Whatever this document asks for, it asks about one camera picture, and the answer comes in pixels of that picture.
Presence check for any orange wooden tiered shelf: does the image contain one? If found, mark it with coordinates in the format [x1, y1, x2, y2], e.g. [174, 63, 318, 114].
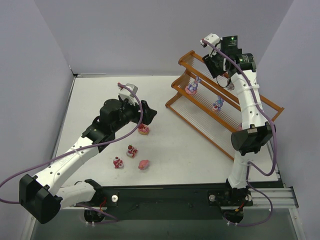
[164, 50, 285, 164]

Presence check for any small purple bunny cupcake toy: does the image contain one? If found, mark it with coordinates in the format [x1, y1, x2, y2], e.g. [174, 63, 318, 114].
[212, 96, 224, 112]

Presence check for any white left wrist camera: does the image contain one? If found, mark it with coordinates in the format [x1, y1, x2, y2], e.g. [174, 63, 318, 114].
[117, 82, 138, 106]

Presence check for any purple bunny sitting donut toy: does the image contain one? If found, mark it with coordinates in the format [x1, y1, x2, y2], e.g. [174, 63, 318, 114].
[184, 76, 202, 95]

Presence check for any red bear cake toy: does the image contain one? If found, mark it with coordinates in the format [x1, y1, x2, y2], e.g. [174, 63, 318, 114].
[113, 156, 124, 169]

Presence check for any strawberry cake slice toy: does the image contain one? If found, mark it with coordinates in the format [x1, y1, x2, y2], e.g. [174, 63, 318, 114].
[126, 144, 138, 158]

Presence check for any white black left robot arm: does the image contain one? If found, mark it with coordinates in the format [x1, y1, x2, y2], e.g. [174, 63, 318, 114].
[18, 99, 157, 224]

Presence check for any pink pig clear cup toy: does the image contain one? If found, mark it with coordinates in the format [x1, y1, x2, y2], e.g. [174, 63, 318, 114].
[227, 81, 235, 91]

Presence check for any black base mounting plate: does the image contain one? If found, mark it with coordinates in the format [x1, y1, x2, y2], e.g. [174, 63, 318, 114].
[81, 183, 253, 223]

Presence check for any pink pig bow toy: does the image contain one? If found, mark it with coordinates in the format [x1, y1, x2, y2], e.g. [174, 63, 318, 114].
[138, 159, 150, 170]

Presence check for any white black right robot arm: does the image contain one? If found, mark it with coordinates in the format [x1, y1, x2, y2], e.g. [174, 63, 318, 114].
[200, 33, 277, 189]

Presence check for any strawberry bear donut toy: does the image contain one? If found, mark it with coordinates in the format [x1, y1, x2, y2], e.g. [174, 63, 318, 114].
[137, 123, 150, 135]

